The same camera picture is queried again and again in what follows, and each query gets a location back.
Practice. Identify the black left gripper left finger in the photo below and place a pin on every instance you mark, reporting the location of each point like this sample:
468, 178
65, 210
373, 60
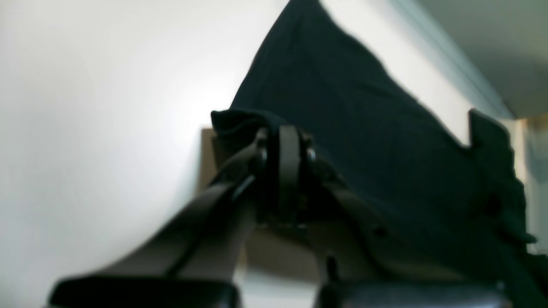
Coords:
190, 262

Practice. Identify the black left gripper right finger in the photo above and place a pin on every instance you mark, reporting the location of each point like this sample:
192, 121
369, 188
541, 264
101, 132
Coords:
363, 263

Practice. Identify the black T-shirt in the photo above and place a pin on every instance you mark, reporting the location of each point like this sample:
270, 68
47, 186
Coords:
464, 205

